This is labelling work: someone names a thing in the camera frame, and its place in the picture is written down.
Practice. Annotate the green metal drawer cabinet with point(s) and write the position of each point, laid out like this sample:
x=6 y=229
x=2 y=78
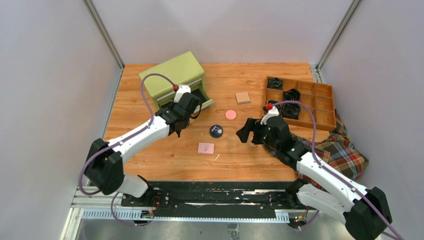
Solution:
x=183 y=69

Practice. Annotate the pink round compact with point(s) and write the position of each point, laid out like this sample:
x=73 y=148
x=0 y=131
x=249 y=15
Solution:
x=230 y=115

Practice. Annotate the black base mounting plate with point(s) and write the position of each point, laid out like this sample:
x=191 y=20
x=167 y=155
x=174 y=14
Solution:
x=217 y=200

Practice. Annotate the dark blue round compact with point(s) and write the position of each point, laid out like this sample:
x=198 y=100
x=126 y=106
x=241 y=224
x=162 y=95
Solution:
x=216 y=131

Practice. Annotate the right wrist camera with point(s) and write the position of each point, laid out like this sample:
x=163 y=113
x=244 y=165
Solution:
x=271 y=111

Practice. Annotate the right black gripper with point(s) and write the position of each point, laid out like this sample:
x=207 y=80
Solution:
x=252 y=124

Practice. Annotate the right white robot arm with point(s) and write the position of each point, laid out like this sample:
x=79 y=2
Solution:
x=363 y=211

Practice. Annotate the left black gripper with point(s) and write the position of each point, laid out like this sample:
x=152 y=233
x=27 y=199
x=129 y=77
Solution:
x=173 y=104

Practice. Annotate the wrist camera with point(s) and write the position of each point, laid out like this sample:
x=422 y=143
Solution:
x=180 y=91
x=271 y=111

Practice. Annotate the plaid flannel shirt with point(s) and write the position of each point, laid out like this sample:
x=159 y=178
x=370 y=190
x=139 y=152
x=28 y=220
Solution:
x=338 y=151

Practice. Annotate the wooden compartment organizer tray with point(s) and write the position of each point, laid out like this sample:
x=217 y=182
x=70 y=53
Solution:
x=317 y=102

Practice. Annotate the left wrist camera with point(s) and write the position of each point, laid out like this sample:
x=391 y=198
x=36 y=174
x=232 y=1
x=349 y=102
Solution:
x=180 y=91

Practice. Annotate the aluminium frame rail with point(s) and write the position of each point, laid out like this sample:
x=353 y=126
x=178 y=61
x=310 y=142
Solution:
x=96 y=218

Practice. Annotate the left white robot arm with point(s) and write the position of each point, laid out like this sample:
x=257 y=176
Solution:
x=105 y=162

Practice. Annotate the pink square card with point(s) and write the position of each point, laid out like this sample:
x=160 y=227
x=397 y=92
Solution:
x=205 y=148

